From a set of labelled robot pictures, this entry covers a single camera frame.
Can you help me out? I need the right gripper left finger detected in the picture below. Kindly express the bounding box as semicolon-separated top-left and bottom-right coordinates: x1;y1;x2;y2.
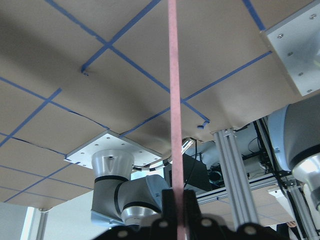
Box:
139;189;178;240

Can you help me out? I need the pink chopstick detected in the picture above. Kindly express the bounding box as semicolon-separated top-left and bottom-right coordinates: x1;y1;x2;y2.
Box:
167;0;187;240

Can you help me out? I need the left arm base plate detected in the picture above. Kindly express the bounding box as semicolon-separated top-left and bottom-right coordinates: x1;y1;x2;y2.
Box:
64;130;162;169

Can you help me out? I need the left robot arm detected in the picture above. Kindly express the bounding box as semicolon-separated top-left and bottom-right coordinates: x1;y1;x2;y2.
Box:
91;149;169;227

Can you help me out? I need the aluminium frame post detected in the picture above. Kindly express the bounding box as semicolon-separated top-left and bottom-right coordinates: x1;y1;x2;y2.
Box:
213;128;260;228

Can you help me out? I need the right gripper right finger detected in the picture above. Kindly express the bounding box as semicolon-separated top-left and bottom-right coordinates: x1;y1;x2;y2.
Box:
183;190;225;240

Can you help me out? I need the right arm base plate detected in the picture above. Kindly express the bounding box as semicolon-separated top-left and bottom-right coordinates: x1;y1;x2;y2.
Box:
256;0;320;97

